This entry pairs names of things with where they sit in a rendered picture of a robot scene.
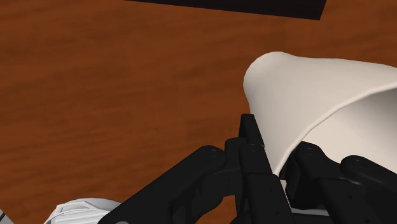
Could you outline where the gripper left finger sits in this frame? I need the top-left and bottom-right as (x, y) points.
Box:
(97, 113), (296, 224)

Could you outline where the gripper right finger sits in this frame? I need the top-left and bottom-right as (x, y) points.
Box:
(284, 141), (397, 224)

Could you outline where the white flared cup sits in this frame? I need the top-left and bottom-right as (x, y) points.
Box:
(242, 51), (397, 187)

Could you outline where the white ridged object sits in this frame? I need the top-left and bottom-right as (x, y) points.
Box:
(43, 198), (122, 224)

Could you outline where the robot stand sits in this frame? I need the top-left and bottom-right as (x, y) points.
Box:
(123, 0), (328, 21)

